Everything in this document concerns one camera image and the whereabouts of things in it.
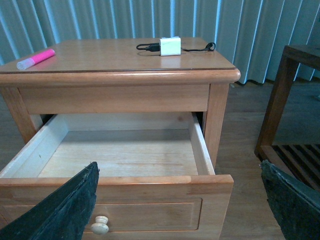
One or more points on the grey pleated curtain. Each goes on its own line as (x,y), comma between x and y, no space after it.
(249,33)

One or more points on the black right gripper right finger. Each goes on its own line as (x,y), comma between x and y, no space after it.
(295,206)

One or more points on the wooden nightstand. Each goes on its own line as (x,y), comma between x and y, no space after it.
(112,76)

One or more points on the pink marker with clear cap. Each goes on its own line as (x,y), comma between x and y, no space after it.
(35,59)

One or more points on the round wooden drawer knob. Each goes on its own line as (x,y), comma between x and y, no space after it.
(100,226)

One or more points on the white charger block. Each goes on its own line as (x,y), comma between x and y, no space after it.
(170,46)

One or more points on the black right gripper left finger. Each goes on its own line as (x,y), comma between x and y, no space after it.
(63,215)

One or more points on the wooden drawer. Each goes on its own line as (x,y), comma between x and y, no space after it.
(156,178)

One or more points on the dark wooden side table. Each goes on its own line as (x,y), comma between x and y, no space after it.
(290,133)

